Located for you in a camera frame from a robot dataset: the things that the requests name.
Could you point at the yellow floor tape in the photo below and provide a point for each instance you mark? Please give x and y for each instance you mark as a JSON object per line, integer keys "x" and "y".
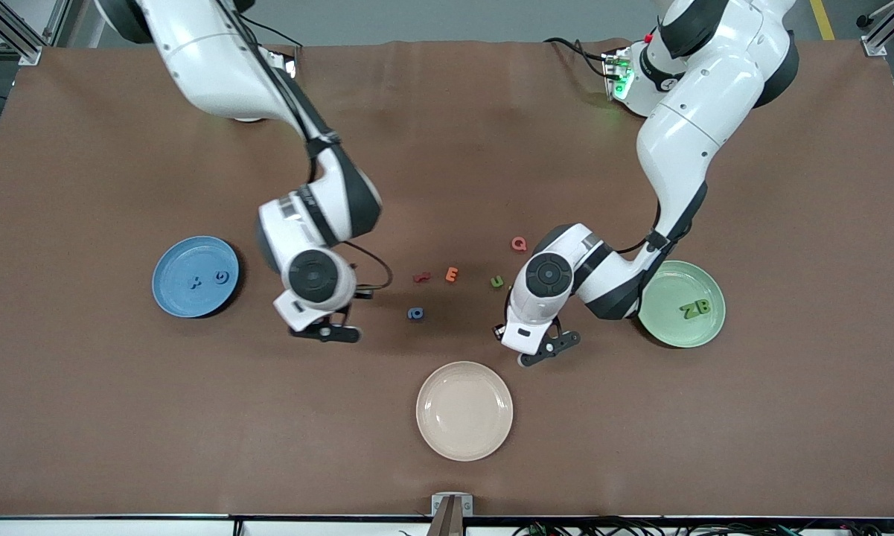
{"x": 823, "y": 18}

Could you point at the blue plate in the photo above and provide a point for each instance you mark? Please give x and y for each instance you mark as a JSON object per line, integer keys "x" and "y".
{"x": 186, "y": 257}

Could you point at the grey metal camera bracket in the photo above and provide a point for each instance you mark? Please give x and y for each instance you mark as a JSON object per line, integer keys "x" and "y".
{"x": 452, "y": 515}

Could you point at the orange letter E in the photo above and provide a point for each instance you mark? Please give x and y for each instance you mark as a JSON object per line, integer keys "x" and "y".
{"x": 450, "y": 275}

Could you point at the brown table cover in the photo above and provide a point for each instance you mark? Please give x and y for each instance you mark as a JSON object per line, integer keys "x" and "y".
{"x": 446, "y": 149}

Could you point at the pink letter Q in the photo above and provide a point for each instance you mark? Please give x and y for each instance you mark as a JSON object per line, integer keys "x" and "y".
{"x": 513, "y": 243}

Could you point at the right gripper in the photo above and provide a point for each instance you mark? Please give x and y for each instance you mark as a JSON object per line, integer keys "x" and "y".
{"x": 362, "y": 295}

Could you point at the beige plate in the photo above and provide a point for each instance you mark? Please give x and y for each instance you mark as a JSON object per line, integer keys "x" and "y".
{"x": 464, "y": 411}

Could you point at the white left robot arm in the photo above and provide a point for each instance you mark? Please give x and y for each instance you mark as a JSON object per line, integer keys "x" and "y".
{"x": 714, "y": 89}

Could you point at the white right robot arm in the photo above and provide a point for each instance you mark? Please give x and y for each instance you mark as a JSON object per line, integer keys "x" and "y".
{"x": 216, "y": 67}

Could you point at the blue letter x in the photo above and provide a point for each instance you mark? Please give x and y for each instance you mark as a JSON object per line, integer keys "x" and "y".
{"x": 193, "y": 281}

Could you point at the green plate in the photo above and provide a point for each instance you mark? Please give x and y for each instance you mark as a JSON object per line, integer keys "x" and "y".
{"x": 677, "y": 331}

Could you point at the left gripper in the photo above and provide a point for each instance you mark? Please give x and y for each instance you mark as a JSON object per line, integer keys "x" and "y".
{"x": 497, "y": 330}

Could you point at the blue letter G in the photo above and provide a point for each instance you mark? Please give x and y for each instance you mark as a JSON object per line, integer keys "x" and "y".
{"x": 216, "y": 277}

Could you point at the green letter B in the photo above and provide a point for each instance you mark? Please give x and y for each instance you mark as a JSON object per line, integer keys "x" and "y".
{"x": 703, "y": 306}

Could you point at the blue letter a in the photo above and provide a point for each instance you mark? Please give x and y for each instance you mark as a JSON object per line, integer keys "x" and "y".
{"x": 420, "y": 313}

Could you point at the green letter N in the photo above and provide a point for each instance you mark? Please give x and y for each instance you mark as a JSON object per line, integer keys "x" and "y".
{"x": 688, "y": 311}

